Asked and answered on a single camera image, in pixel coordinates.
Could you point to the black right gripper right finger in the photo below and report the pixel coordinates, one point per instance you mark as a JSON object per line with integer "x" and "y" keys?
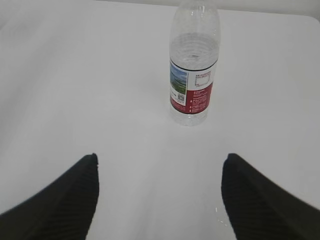
{"x": 259, "y": 209}

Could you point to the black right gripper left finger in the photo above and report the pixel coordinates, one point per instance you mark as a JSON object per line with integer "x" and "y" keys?
{"x": 63, "y": 210}

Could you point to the clear plastic water bottle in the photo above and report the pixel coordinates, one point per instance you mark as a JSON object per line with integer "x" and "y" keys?
{"x": 194, "y": 47}

